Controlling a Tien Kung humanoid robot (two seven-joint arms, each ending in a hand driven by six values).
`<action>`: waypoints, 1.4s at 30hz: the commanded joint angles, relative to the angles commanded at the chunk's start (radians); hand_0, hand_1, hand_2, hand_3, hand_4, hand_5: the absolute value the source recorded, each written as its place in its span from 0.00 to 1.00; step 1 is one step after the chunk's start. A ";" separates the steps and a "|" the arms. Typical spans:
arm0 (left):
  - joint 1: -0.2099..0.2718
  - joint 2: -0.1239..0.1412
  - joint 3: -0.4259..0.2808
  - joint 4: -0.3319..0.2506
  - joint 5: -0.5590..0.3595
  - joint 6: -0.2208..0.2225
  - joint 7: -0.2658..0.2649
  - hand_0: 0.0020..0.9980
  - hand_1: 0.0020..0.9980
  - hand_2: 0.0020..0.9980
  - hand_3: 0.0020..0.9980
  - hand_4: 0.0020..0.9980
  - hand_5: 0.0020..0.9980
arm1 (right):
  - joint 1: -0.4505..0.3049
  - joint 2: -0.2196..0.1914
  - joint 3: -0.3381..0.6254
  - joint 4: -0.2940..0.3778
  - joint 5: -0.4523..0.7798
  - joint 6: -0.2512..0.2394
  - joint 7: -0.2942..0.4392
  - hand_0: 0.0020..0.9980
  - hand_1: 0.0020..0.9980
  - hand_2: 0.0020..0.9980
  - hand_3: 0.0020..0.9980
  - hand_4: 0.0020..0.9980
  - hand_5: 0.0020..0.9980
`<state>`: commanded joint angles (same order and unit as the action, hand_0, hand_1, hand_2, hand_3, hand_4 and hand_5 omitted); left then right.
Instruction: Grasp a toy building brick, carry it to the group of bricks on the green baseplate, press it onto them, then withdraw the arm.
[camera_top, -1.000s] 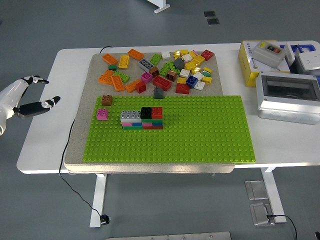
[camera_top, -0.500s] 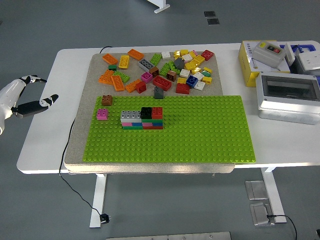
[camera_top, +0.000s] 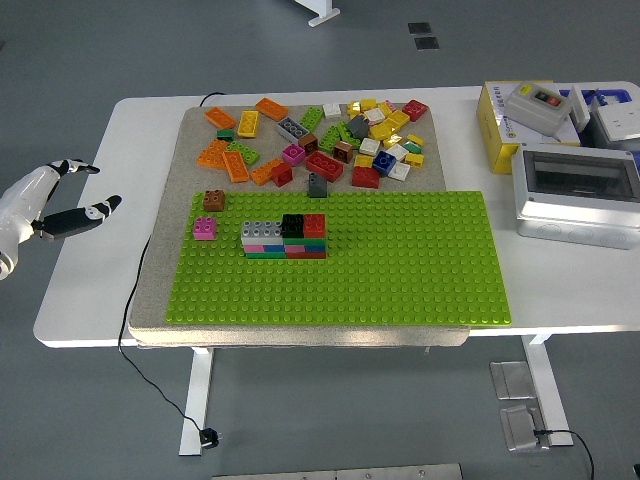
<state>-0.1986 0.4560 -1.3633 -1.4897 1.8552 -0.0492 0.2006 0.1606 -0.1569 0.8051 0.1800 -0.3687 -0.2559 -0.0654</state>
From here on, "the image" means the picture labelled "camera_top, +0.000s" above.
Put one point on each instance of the white table leg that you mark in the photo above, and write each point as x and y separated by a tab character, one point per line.
196	400
545	380

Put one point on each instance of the blue four-stud brick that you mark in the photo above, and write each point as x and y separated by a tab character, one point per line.
383	162

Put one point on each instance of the lime green eight-stud brick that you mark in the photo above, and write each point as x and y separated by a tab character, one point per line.
329	138
311	118
242	152
347	134

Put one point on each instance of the white furniture foot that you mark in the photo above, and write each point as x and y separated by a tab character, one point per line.
320	9

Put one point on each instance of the black floor cover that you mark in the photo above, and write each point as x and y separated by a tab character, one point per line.
419	27
426	43

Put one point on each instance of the grey eight-stud brick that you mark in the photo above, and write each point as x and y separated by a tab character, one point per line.
292	129
261	229

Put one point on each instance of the green studded baseplate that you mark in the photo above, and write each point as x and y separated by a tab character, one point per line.
400	260

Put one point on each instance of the red eight-stud brick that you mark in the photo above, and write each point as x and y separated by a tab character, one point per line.
324	166

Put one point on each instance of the pink flat brick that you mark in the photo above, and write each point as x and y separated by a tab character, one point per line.
253	248
294	248

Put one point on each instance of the white wall socket panel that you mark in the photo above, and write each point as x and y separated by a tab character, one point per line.
620	122

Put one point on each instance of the long metal floor plate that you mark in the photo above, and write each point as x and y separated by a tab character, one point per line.
337	473

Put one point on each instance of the grey-brown mat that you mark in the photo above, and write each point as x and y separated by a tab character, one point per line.
434	175

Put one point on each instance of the blue flat brick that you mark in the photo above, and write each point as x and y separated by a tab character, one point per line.
274	248
316	247

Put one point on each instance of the yellow eight-stud brick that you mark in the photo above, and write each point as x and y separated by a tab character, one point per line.
248	124

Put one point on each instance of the yellow and white carton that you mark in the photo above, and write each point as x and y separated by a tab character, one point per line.
492	135

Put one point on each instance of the black four-stud brick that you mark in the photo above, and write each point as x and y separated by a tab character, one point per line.
292	225

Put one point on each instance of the red flat brick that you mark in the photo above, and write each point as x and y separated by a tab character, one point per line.
306	255

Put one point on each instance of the small dark green brick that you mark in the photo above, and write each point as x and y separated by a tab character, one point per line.
412	147
225	134

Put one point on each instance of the blue plastic bin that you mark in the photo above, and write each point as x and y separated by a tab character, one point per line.
617	94

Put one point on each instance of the white plastic plate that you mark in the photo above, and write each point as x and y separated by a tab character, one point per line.
580	107

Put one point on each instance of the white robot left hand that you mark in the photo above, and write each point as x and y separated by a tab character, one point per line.
25	200

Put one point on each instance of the grey push-button switch box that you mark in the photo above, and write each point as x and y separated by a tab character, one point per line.
530	107

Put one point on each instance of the white windowed distribution box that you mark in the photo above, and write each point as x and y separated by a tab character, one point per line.
575	210

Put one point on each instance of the small pink brick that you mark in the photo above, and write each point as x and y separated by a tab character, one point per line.
390	104

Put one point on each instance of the brown four-stud brick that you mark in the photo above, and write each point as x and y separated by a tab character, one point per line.
214	200
308	142
343	151

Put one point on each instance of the red four-stud brick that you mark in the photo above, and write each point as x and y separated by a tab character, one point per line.
314	225
415	110
281	175

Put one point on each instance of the red six-stud brick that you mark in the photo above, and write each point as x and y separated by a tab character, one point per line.
365	177

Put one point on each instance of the orange eight-stud brick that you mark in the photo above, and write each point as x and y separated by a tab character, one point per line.
235	166
219	118
212	153
264	171
271	108

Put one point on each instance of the yellow small brick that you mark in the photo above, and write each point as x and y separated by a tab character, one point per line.
378	131
363	161
398	119
368	104
385	108
415	139
414	160
391	140
394	129
354	108

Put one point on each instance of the white four-stud brick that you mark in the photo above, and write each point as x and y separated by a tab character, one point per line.
331	110
375	116
397	151
369	146
399	171

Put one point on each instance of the white flat brick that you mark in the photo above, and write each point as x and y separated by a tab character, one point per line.
260	242

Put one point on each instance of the dark grey sloped brick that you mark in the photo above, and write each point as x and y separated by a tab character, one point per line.
358	126
317	186

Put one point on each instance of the dark green tall brick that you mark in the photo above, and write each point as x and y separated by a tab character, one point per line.
312	241

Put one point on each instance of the green flat brick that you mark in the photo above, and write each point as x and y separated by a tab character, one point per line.
265	255

